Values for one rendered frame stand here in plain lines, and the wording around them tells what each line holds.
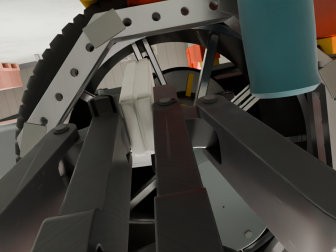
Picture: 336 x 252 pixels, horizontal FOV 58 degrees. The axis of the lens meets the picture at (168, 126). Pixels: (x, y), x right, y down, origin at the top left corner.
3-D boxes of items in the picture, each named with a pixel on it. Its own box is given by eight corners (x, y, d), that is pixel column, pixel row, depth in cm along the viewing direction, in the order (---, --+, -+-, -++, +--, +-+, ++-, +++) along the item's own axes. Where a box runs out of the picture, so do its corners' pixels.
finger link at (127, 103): (148, 156, 15) (133, 159, 15) (147, 101, 21) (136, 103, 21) (134, 98, 13) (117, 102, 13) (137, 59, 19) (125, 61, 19)
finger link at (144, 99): (134, 98, 13) (151, 95, 13) (137, 59, 19) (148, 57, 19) (148, 156, 15) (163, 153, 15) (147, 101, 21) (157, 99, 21)
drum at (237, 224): (147, 130, 55) (162, 201, 57) (153, 164, 34) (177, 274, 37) (222, 114, 56) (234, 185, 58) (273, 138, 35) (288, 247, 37)
